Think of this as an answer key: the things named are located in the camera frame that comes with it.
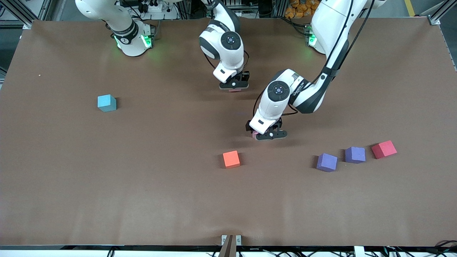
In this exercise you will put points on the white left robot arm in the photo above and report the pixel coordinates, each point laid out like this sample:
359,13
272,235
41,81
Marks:
332,25

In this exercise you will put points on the red foam block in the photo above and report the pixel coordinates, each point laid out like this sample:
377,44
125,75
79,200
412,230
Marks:
383,149

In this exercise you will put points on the orange lumpy items pile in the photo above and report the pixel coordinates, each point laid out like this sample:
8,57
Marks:
300,9

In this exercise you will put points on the brown camera mount pole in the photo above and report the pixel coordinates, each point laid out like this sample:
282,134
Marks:
227,250

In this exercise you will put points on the aluminium frame profile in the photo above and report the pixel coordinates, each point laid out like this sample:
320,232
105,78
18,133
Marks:
444,8
16,10

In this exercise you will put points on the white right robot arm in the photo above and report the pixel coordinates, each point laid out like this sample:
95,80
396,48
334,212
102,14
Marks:
230,59

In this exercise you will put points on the white plastic block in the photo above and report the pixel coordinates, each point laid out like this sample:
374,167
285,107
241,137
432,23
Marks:
359,252

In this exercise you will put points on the light blue foam block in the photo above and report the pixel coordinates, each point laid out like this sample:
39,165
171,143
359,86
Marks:
107,102

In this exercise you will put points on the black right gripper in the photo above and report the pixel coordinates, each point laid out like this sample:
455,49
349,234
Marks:
244,76

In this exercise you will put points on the metal bracket plate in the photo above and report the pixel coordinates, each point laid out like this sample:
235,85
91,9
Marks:
238,240

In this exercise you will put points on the brown table cover sheet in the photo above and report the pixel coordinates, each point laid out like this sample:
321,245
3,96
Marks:
107,200

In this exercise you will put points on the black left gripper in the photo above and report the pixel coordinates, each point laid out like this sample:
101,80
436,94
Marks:
277,124

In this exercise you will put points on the purple foam block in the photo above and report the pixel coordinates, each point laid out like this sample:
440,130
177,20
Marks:
355,155
326,162

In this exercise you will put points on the orange foam block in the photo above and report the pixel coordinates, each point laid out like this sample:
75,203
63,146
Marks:
231,159

